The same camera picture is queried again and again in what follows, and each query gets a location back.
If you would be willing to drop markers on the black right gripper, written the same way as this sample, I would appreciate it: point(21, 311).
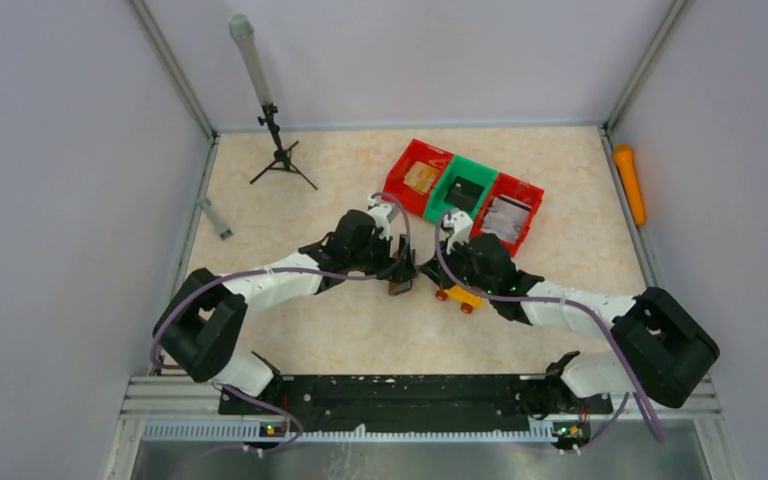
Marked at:
point(434, 271)

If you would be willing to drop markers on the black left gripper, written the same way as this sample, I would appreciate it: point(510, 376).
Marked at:
point(387, 263)

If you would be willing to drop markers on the brown leather card holder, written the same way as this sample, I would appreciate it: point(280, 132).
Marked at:
point(402, 275)

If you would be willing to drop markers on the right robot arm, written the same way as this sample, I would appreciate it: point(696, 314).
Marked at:
point(657, 349)

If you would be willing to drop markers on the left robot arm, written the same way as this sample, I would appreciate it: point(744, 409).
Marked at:
point(201, 326)

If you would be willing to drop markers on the red bin with gold cards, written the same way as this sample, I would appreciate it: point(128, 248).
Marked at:
point(416, 151)

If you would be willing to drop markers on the black VIP card lower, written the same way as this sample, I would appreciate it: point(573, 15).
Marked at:
point(463, 194)

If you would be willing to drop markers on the gold cards stack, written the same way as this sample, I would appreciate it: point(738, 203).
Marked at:
point(421, 177)

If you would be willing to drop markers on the red bin with silver cards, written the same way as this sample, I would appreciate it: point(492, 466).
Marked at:
point(522, 191)

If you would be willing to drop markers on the yellow toy brick car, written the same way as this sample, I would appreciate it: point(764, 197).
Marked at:
point(466, 301)

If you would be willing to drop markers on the green plastic bin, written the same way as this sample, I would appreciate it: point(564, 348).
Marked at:
point(463, 167)

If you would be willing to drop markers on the orange flashlight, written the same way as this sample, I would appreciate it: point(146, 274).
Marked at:
point(623, 157)

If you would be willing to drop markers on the grey light on tripod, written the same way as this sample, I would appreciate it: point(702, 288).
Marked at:
point(243, 34)

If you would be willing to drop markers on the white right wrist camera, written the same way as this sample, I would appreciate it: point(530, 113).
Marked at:
point(457, 225)

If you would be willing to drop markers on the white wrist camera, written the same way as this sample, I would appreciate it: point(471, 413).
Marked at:
point(457, 225)
point(383, 215)

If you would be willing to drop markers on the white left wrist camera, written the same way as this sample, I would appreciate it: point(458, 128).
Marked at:
point(383, 215)

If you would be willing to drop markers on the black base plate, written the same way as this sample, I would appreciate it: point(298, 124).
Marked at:
point(427, 403)

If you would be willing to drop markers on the grey metal bracket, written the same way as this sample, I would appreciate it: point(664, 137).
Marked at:
point(221, 227)

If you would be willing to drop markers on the aluminium front rail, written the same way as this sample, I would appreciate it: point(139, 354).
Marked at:
point(176, 408)

